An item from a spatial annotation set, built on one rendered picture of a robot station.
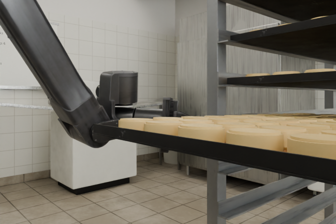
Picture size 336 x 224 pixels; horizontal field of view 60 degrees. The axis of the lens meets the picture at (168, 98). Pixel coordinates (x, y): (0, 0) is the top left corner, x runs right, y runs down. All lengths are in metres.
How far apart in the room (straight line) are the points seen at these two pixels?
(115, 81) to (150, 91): 4.27
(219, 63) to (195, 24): 3.14
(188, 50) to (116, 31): 1.31
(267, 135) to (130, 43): 4.42
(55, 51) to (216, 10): 0.34
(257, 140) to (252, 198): 0.50
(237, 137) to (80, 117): 0.30
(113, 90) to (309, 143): 0.38
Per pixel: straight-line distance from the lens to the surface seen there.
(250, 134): 0.26
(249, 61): 3.14
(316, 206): 1.05
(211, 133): 0.30
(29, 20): 0.45
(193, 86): 3.60
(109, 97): 0.53
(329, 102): 1.15
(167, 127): 0.34
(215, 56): 0.62
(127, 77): 0.54
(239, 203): 0.71
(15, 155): 3.93
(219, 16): 0.64
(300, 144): 0.23
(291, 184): 0.91
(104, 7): 4.51
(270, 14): 0.78
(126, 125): 0.39
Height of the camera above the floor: 1.01
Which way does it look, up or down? level
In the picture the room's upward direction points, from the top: straight up
